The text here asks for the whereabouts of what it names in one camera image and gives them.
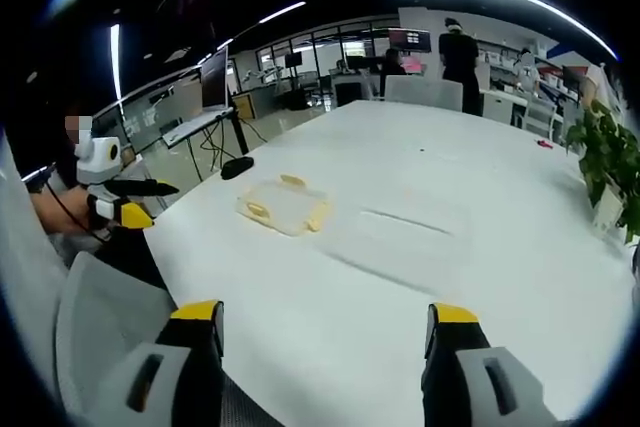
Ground grey office chair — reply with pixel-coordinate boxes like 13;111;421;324
53;250;177;421

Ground dark wall monitor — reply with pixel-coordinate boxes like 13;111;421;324
388;29;433;55

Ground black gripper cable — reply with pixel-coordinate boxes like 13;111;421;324
43;177;109;238

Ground monitor on rolling stand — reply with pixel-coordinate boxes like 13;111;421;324
198;45;251;158

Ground green potted plant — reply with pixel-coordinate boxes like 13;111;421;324
565;99;640;244

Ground black pouch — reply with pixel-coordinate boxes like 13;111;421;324
220;156;255;180

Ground clear box with yellow clips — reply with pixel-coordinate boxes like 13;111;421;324
235;173;334;239

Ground white mesh office chair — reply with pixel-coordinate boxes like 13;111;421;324
382;74;464;112

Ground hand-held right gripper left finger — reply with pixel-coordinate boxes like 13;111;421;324
93;299;226;427

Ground grey chair back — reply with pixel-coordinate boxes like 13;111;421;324
0;129;71;398

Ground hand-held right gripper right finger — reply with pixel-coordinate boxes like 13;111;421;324
421;302;557;427

